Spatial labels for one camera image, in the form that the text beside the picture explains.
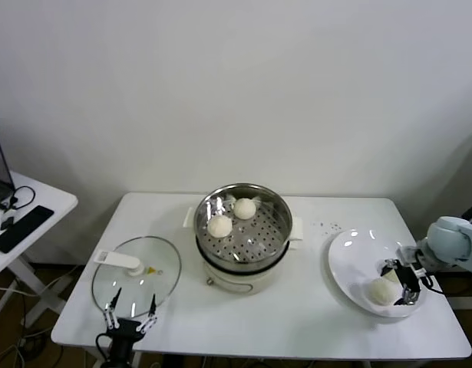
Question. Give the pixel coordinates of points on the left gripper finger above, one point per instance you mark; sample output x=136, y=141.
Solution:
x=152, y=306
x=114, y=301

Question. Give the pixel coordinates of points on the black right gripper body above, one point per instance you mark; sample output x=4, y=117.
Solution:
x=408, y=280

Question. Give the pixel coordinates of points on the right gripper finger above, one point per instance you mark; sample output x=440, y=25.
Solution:
x=389, y=264
x=408, y=297

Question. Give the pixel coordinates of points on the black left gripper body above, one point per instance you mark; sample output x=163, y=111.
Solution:
x=124, y=333

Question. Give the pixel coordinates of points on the white steamed baozi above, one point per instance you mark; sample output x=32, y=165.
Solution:
x=245, y=209
x=219, y=227
x=381, y=292
x=392, y=276

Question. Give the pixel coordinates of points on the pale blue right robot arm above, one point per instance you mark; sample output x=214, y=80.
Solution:
x=450, y=241

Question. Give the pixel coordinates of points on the perforated steel steamer basket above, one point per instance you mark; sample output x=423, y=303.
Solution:
x=202, y=218

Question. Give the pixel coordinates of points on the white round plate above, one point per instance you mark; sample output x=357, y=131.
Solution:
x=354, y=260

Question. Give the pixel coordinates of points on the white electric pot base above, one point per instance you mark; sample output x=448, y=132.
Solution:
x=235, y=281

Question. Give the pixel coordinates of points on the flat black phone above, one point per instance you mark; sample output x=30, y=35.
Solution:
x=22, y=228

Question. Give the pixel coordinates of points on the white side table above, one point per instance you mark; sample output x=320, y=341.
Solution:
x=47, y=191

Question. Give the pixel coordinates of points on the small black adapter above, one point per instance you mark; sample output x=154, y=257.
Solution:
x=7, y=222

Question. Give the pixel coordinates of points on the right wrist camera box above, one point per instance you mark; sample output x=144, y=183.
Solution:
x=406, y=253

